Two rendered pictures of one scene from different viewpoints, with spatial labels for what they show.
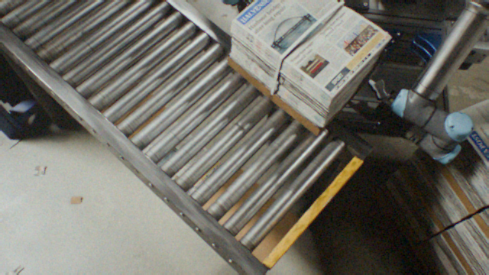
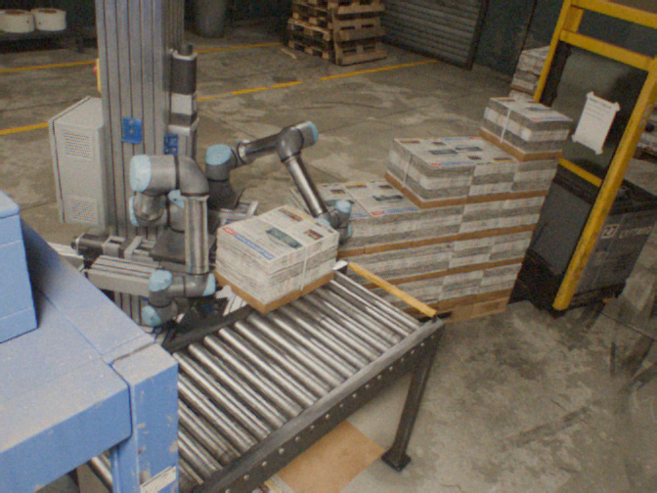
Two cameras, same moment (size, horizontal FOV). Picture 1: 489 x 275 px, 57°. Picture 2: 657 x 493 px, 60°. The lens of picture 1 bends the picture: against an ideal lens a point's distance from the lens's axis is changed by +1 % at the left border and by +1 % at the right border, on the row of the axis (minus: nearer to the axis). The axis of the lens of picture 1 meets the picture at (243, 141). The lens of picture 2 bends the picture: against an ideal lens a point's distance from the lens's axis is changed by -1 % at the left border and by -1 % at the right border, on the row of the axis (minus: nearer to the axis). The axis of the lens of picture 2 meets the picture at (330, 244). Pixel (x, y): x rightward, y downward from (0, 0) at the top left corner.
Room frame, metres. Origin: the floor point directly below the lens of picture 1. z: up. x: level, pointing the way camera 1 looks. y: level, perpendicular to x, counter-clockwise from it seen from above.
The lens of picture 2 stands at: (0.61, 1.72, 2.13)
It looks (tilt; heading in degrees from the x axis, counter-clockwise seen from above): 31 degrees down; 271
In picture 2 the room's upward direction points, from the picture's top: 9 degrees clockwise
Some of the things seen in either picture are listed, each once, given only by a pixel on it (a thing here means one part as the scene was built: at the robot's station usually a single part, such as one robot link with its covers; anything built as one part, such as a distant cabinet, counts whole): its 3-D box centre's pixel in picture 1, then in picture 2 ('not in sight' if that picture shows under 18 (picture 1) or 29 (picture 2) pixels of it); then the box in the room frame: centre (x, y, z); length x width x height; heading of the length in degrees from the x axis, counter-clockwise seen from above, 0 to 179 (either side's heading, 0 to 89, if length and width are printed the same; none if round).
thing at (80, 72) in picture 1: (119, 43); (219, 395); (0.90, 0.46, 0.77); 0.47 x 0.05 x 0.05; 144
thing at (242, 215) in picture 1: (277, 178); (365, 307); (0.47, -0.12, 0.77); 0.47 x 0.05 x 0.05; 144
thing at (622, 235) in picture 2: not in sight; (577, 232); (-0.97, -1.89, 0.40); 0.69 x 0.55 x 0.80; 121
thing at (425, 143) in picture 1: (438, 145); (338, 232); (0.63, -0.60, 0.82); 0.11 x 0.08 x 0.09; 54
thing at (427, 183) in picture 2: not in sight; (428, 172); (0.21, -1.17, 0.95); 0.38 x 0.29 x 0.23; 122
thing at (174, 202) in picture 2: not in sight; (182, 208); (1.25, -0.28, 0.98); 0.13 x 0.12 x 0.14; 25
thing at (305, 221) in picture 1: (315, 210); (391, 289); (0.38, -0.23, 0.81); 0.43 x 0.03 x 0.02; 144
